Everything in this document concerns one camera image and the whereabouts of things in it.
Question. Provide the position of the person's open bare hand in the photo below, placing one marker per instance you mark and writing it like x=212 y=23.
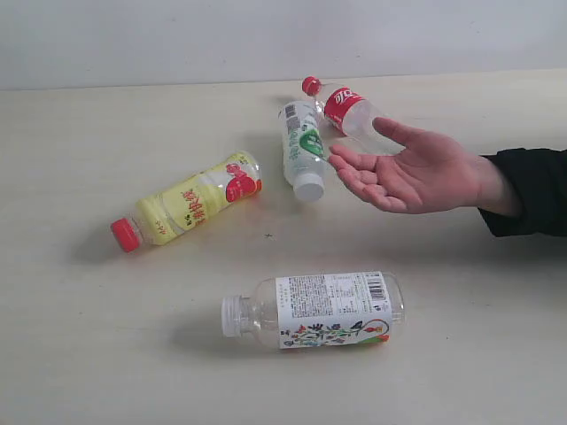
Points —
x=433 y=173

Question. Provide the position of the red label clear cola bottle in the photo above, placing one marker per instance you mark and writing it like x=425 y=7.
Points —
x=349 y=113

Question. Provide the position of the green white label bottle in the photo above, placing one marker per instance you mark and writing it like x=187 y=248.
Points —
x=303 y=153

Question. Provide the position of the floral label clear bottle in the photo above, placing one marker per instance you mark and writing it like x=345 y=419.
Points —
x=317 y=310

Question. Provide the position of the yellow label bottle red cap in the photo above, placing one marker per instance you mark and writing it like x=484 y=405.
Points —
x=161 y=217

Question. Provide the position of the black sleeved forearm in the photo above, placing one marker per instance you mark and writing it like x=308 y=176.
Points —
x=538 y=177

